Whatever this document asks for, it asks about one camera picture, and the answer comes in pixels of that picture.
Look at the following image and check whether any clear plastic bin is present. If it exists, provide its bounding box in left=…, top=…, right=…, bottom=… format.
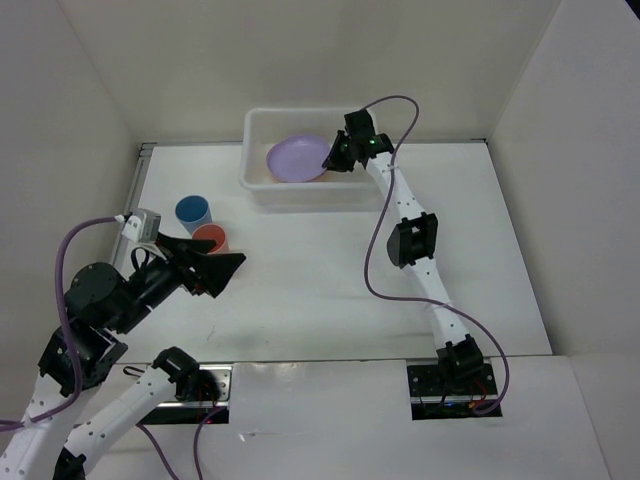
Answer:
left=238, top=107, right=380, bottom=213

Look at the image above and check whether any purple plate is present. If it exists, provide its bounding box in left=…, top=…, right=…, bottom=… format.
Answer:
left=266, top=134, right=330, bottom=173

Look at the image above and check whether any pink plate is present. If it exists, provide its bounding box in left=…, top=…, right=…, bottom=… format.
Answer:
left=270, top=170, right=327, bottom=184

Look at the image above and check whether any blue cup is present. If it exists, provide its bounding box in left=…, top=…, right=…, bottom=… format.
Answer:
left=174, top=195, right=212, bottom=234

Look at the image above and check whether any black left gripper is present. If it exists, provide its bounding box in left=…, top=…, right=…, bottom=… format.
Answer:
left=114, top=229, right=248, bottom=332

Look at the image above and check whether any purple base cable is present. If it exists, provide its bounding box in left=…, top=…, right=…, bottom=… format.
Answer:
left=133, top=404, right=229, bottom=480

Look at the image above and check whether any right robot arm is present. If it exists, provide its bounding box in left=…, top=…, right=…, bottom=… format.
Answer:
left=323, top=109, right=484, bottom=396

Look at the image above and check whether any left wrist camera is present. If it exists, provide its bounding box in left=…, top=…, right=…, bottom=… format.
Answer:
left=121, top=208, right=161, bottom=244

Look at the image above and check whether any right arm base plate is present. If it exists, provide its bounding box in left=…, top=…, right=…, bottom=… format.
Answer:
left=406, top=362, right=502, bottom=421

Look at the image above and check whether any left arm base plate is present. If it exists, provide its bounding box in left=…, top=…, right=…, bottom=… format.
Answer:
left=141, top=364, right=233, bottom=426

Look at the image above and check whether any orange cup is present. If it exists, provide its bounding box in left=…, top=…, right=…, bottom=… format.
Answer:
left=192, top=223, right=229, bottom=254

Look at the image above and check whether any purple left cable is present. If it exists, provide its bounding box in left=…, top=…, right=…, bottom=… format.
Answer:
left=0, top=214, right=129, bottom=432

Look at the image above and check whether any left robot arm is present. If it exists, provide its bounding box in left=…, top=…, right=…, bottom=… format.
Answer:
left=1, top=235, right=246, bottom=479

